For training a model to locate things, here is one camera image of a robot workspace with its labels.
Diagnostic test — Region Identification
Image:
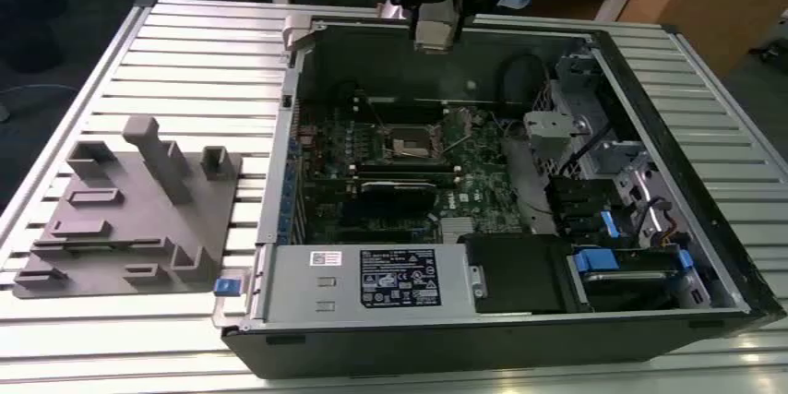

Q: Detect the CPU with silver top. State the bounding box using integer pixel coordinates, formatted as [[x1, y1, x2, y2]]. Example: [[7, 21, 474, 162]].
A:
[[411, 18, 460, 53]]

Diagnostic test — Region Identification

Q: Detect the metal socket cover frame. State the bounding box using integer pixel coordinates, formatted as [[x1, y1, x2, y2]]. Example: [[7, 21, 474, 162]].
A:
[[438, 107, 480, 155]]

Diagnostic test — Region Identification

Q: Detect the thin metal locking lever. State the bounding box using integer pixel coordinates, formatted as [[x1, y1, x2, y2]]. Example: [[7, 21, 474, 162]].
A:
[[442, 120, 476, 153], [367, 101, 388, 131]]

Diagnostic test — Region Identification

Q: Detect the CPU socket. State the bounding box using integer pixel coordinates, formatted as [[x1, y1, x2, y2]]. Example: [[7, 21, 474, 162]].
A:
[[378, 123, 450, 164]]

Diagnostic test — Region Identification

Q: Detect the black graphics card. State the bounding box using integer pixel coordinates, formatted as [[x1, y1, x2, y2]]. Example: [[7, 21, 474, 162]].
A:
[[359, 180, 443, 222]]

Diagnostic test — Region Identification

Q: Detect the green motherboard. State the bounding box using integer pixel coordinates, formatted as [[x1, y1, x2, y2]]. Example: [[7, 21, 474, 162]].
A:
[[298, 101, 538, 246]]

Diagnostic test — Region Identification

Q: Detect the silver chipset heat sink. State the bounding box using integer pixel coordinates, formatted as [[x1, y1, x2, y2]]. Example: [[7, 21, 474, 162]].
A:
[[439, 217, 478, 235]]

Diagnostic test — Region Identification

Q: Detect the small blue disk carrier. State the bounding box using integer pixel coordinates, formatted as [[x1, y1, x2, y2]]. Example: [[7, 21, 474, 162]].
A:
[[594, 210, 623, 239]]

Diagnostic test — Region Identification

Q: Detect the hard disk blue carrier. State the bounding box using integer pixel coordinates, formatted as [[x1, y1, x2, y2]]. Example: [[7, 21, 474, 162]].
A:
[[570, 248, 696, 313]]

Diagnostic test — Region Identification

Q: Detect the grey power supply unit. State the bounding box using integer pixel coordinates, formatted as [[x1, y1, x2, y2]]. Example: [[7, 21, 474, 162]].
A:
[[262, 242, 479, 322]]

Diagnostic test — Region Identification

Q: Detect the grey parts rack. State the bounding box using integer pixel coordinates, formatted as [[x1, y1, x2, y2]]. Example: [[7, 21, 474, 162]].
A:
[[10, 115, 246, 299]]

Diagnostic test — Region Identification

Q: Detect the black open PC case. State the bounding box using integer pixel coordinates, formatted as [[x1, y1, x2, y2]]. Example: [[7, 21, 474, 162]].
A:
[[211, 9, 788, 381]]

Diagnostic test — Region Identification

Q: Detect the black looped cable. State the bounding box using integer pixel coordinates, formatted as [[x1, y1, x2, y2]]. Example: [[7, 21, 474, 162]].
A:
[[496, 54, 547, 109]]

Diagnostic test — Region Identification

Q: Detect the silver metal bracket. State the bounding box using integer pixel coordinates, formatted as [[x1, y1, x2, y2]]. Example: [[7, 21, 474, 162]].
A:
[[523, 110, 611, 142]]

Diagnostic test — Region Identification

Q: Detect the black case cable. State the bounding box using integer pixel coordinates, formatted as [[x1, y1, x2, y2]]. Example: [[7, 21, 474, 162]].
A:
[[563, 116, 618, 178]]

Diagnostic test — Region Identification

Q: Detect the coloured wire bundle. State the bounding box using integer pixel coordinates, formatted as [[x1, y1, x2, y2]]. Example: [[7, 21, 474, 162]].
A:
[[651, 220, 688, 248]]

